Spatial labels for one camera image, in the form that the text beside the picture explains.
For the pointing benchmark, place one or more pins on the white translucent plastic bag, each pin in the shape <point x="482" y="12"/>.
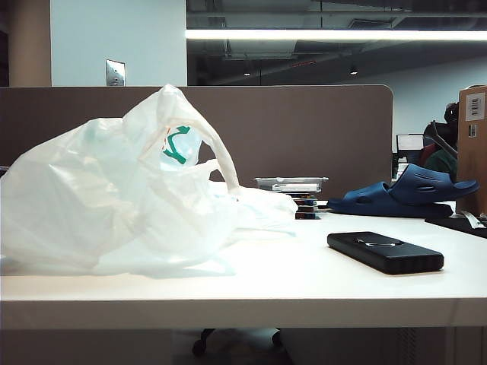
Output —
<point x="76" y="190"/>

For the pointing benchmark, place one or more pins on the black power bank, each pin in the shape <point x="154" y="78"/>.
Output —
<point x="395" y="254"/>

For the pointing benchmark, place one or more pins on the clear plastic flat box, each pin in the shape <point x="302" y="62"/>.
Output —
<point x="289" y="182"/>

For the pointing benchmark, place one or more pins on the brown desk partition panel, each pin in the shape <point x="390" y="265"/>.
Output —
<point x="304" y="133"/>

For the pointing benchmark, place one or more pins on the blue rubber slipper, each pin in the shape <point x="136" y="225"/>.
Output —
<point x="365" y="199"/>
<point x="418" y="178"/>

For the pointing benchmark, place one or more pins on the long ceiling light strip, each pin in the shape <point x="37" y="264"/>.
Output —
<point x="304" y="34"/>

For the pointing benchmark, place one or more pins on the black computer monitor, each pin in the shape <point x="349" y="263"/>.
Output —
<point x="409" y="143"/>

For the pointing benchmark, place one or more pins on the person in green shirt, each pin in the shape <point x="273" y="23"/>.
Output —
<point x="441" y="163"/>

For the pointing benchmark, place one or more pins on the black grey diagonal bar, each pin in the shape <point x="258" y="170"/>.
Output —
<point x="441" y="140"/>

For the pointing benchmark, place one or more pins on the black desk mat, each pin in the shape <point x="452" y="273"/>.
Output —
<point x="456" y="224"/>

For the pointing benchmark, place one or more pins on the brown cardboard box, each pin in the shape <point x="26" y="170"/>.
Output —
<point x="472" y="171"/>

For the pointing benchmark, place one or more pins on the white wrapped packet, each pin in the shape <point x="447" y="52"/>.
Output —
<point x="472" y="219"/>

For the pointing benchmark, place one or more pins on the beige building column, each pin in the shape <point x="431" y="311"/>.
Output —
<point x="28" y="42"/>

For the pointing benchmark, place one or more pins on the metal wall switch plate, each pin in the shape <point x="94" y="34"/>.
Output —
<point x="115" y="72"/>

